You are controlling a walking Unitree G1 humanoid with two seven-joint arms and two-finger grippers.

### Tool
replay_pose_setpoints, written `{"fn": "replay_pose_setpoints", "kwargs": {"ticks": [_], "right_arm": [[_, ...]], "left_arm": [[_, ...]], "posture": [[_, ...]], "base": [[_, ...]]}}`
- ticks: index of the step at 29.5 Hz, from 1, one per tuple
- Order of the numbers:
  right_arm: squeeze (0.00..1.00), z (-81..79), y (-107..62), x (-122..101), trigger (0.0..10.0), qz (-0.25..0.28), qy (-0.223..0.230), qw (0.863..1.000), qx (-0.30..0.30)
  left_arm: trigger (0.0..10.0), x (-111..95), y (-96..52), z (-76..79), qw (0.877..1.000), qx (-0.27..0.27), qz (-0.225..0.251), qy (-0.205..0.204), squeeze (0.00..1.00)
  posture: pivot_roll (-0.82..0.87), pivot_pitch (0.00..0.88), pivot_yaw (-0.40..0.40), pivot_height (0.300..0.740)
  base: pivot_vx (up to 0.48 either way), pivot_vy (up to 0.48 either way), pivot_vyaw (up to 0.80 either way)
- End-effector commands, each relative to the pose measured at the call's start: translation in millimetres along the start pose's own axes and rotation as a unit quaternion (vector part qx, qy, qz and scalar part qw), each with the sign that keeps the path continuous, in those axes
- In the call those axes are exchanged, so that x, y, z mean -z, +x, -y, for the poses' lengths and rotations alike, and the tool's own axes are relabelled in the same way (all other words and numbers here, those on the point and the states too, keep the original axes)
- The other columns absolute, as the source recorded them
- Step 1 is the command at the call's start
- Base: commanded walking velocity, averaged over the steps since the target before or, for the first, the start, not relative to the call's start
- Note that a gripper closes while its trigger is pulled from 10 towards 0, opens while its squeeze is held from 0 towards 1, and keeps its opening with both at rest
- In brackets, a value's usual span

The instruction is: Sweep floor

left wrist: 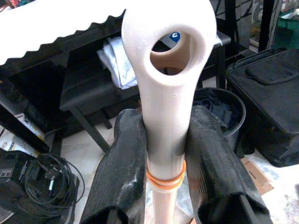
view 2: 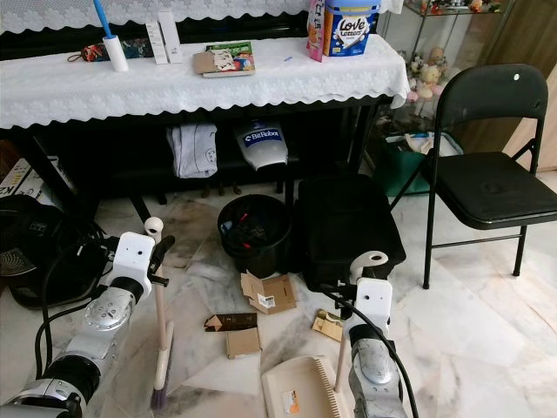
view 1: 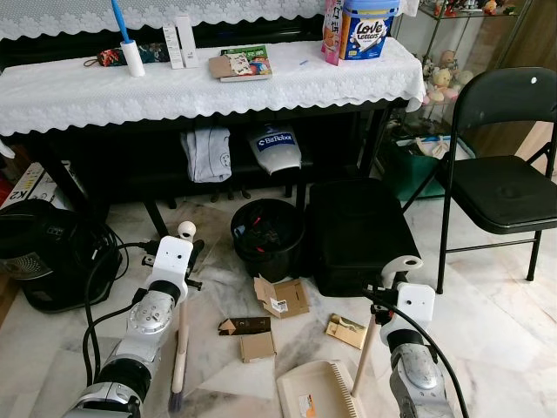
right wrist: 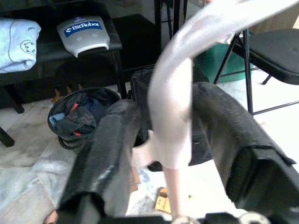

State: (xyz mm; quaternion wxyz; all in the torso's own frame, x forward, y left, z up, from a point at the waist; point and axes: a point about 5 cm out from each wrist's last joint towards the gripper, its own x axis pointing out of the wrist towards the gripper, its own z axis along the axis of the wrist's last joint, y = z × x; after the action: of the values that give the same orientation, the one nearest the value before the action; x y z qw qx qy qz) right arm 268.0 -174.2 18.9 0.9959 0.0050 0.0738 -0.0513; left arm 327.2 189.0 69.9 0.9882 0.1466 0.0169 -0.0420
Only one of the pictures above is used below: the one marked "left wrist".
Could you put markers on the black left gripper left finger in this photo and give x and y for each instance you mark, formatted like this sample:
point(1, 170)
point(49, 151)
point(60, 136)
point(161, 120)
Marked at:
point(121, 168)

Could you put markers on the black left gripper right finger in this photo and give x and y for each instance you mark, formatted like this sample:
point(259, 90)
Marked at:
point(210, 168)

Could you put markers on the orange rubber band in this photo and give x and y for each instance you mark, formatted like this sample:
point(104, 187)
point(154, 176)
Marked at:
point(184, 169)
point(165, 185)

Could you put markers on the flat cardboard piece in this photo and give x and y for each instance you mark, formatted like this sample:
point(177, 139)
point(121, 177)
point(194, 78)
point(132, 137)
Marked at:
point(257, 177)

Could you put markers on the black plastic bucket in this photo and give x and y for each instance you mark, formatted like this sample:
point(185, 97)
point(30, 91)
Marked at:
point(236, 126)

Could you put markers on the dark blue cloth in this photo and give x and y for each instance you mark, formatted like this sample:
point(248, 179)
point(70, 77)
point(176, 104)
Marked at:
point(215, 105)

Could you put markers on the large black fabric bag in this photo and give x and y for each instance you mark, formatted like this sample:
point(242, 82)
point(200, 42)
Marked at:
point(268, 112)

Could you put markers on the black wooden bench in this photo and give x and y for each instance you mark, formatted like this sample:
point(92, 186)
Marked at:
point(93, 91)

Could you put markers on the crumpled white cloth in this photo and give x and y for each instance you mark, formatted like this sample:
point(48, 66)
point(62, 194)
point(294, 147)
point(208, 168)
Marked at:
point(119, 63)

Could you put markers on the black equipment case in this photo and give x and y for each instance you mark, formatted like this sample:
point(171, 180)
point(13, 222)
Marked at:
point(16, 182)

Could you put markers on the white yellow printed box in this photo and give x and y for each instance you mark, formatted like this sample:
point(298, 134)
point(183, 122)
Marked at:
point(16, 137)

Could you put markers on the black glossy table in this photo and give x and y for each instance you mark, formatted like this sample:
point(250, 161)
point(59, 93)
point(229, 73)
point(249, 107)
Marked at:
point(35, 81)

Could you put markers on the small black table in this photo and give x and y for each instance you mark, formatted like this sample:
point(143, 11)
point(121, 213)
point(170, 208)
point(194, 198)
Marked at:
point(223, 39)

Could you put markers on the blue white labelled item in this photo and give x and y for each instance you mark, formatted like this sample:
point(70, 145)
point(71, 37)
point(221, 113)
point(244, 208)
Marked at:
point(172, 38)

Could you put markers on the black stand pole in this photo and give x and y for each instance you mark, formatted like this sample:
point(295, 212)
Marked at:
point(268, 23)

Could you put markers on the green plastic item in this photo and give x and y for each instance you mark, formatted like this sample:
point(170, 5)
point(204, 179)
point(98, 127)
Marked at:
point(289, 30)

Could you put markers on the white scalloped table cover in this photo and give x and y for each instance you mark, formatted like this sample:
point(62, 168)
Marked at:
point(46, 25)

